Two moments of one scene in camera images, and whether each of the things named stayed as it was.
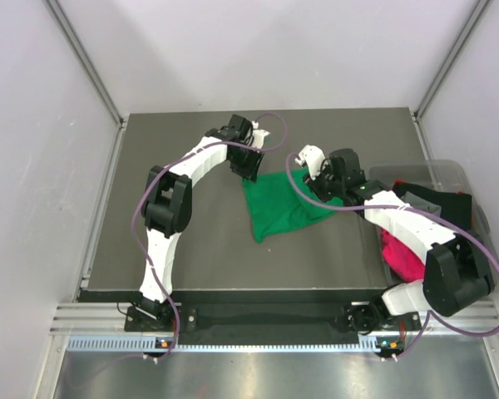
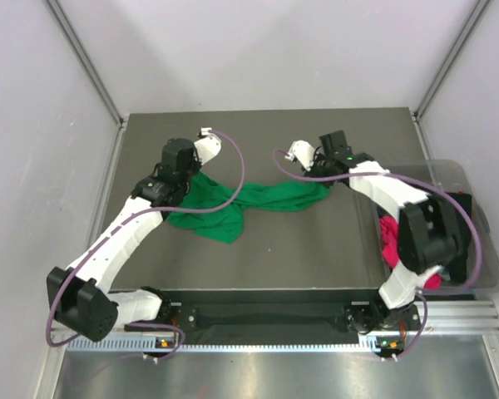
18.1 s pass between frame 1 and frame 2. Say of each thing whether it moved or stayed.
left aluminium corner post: stayed
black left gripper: moved
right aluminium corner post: stayed
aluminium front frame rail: stayed
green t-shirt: moved
